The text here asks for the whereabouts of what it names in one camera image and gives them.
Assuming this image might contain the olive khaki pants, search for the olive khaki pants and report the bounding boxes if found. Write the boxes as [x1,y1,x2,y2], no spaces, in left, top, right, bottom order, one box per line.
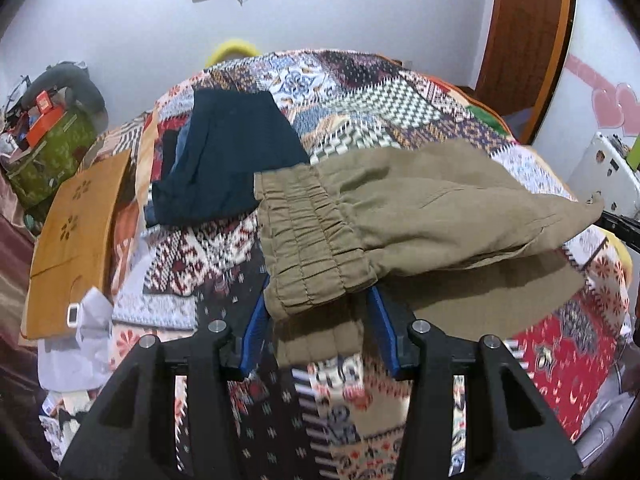
[254,140,603,366]

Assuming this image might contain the white cabinet with stickers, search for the white cabinet with stickers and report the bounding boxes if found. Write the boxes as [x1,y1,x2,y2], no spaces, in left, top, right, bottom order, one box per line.
[568,131,639,220]

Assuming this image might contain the white paper pile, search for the white paper pile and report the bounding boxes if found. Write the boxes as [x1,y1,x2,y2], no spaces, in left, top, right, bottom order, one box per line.
[37,286,116,441]

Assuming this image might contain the patchwork patterned bedspread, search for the patchwork patterned bedspread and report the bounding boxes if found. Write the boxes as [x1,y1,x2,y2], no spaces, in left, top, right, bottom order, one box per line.
[81,50,629,479]

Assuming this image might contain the brown wooden carved board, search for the brown wooden carved board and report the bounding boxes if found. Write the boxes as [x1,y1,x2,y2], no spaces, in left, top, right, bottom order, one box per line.
[21,150,130,340]

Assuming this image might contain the striped pink curtain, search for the striped pink curtain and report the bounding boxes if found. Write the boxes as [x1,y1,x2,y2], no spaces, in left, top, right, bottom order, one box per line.
[0,176,35,347]

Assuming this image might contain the brown wooden door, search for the brown wooden door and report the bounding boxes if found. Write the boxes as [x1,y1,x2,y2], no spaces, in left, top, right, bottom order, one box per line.
[474,0,575,144]

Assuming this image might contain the dark navy folded garment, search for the dark navy folded garment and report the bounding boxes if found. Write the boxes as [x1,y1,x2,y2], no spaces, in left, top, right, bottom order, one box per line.
[152,89,309,228]

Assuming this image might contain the green patterned bag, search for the green patterned bag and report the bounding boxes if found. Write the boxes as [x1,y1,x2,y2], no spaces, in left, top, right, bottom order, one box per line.
[3,107,96,209]

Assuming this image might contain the orange box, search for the orange box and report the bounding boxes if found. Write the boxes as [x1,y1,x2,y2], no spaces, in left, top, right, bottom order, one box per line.
[26,91,65,148]

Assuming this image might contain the grey plush pillow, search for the grey plush pillow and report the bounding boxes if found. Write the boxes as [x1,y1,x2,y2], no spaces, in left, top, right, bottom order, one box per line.
[18,61,108,133]

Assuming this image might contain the yellow curved headboard pillow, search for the yellow curved headboard pillow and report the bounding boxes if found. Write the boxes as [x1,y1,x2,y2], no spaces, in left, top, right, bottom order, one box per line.
[205,38,260,68]

